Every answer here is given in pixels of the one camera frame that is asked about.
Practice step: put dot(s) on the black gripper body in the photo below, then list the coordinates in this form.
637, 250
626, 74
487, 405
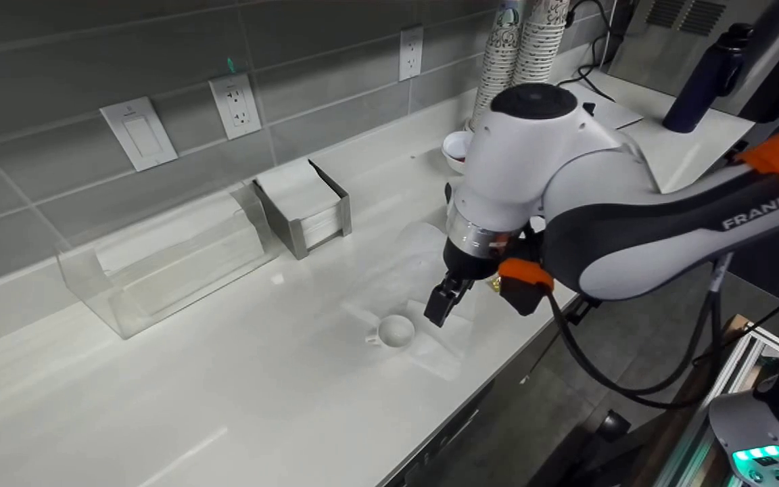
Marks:
472, 261

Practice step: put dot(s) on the small white tea cup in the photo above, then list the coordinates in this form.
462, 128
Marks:
396, 327

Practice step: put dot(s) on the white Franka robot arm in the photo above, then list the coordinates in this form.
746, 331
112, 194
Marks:
534, 152

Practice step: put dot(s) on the white bowl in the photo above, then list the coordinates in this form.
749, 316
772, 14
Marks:
455, 150

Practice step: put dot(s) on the tall printed paper cup stack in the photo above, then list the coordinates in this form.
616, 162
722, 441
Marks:
496, 63
541, 40

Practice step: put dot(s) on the dark under-counter cabinet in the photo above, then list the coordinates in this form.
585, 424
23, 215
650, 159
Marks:
499, 423

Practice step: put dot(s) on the metal napkin holder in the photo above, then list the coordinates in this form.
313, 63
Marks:
304, 208

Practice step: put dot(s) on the white flat board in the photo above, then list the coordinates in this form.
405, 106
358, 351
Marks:
676, 136

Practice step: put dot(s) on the clear acrylic box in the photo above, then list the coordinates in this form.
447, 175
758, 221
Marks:
173, 261

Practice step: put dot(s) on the dark blue water bottle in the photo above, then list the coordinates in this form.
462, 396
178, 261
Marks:
710, 81

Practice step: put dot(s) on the grey device with green light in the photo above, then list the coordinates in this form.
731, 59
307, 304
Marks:
769, 434

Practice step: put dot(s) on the white wall outlet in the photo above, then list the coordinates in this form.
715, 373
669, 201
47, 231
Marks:
232, 106
408, 52

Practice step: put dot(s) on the aluminium frame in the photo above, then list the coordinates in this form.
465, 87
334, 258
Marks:
749, 347

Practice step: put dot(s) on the small green wall clip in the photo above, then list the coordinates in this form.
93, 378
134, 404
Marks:
231, 63

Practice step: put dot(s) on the white light switch plate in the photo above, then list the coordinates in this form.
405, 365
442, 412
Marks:
135, 132

